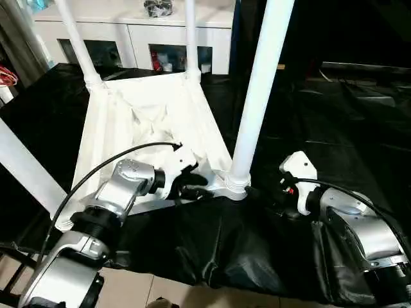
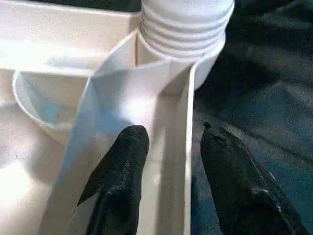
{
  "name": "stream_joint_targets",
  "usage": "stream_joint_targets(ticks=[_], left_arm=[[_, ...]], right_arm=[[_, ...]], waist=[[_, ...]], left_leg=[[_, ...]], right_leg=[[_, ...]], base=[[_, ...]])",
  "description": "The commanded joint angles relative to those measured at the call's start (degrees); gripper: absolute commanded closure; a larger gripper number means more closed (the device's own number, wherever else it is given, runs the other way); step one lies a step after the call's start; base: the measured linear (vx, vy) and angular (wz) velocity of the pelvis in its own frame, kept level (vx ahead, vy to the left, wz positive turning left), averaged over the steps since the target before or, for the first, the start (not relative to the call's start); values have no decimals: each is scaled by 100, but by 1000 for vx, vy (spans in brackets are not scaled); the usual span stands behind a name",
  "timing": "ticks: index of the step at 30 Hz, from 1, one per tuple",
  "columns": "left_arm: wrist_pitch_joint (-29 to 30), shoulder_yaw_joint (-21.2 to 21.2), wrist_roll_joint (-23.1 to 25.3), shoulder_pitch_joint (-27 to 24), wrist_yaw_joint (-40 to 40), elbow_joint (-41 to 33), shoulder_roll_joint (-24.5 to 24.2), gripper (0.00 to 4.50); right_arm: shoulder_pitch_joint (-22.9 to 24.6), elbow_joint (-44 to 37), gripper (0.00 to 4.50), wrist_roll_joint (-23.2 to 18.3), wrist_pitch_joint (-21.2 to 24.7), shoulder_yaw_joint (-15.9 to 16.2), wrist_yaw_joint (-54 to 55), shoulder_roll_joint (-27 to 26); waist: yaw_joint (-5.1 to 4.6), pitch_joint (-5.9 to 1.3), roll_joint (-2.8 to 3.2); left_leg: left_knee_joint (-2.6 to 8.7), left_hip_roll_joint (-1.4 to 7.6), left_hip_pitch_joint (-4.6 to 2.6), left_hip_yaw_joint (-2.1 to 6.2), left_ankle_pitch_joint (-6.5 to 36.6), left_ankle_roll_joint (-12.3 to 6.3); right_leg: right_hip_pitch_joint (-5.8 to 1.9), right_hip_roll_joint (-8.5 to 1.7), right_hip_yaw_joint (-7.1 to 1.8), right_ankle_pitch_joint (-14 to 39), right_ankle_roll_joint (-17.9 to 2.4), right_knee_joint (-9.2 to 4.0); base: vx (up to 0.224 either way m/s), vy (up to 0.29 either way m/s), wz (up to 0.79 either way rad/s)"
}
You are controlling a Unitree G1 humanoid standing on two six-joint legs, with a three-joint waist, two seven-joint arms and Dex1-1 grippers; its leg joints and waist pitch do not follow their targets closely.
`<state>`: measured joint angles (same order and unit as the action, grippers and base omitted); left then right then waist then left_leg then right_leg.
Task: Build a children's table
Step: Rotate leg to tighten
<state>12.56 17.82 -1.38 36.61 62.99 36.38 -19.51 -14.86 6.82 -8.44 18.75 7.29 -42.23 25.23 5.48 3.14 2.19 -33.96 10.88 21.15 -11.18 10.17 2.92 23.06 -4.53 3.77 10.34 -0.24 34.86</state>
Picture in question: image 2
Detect white plastic table leg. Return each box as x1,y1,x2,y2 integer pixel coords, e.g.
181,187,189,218
139,0,235,62

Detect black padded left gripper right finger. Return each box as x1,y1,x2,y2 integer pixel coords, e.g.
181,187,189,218
201,122,311,235

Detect white plastic table top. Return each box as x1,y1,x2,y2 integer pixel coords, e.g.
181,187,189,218
0,0,228,235

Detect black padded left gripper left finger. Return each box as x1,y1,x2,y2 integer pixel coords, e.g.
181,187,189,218
77,125,150,235

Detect glossy black mat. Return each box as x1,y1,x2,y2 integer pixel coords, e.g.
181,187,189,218
29,0,313,235

